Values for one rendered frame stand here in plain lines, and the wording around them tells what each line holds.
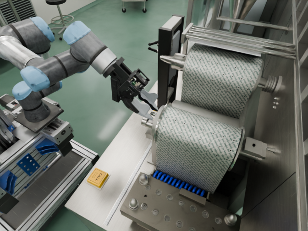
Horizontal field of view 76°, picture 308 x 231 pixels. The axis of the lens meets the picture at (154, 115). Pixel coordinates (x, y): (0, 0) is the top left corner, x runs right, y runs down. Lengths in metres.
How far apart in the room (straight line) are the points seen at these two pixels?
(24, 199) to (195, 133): 1.58
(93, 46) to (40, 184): 1.49
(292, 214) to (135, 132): 0.84
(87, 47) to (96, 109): 1.99
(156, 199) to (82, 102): 2.11
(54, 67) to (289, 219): 0.66
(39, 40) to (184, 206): 0.90
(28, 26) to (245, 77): 0.88
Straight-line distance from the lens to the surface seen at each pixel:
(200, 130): 0.59
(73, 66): 0.69
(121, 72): 0.60
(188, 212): 0.77
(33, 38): 1.03
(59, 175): 1.89
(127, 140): 1.07
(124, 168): 0.98
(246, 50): 0.73
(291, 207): 0.42
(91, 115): 2.51
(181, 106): 0.75
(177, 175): 0.80
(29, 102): 1.36
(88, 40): 0.62
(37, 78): 0.66
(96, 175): 0.96
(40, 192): 1.89
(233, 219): 0.76
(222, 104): 0.78
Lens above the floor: 1.76
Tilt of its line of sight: 48 degrees down
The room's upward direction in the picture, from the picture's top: straight up
